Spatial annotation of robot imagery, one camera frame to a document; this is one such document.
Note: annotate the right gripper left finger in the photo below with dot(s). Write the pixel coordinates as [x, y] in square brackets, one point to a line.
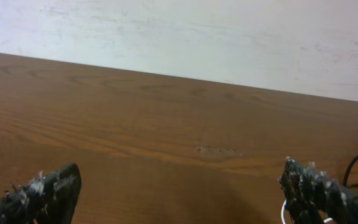
[48, 199]

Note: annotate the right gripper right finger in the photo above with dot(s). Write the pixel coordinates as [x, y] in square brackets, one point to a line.
[311, 197]

